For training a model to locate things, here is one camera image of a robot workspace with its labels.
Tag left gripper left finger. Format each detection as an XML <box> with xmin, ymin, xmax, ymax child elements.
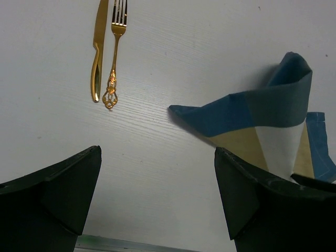
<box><xmin>1</xmin><ymin>146</ymin><xmax>102</xmax><ymax>251</ymax></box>

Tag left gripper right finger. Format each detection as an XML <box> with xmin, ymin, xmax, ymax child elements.
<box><xmin>214</xmin><ymin>148</ymin><xmax>335</xmax><ymax>251</ymax></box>

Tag blue beige cloth placemat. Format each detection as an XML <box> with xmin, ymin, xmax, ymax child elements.
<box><xmin>169</xmin><ymin>52</ymin><xmax>335</xmax><ymax>183</ymax></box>

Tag gold knife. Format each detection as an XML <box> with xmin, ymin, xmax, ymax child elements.
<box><xmin>90</xmin><ymin>0</ymin><xmax>109</xmax><ymax>103</ymax></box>

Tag gold fork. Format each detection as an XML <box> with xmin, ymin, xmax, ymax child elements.
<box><xmin>102</xmin><ymin>0</ymin><xmax>128</xmax><ymax>110</ymax></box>

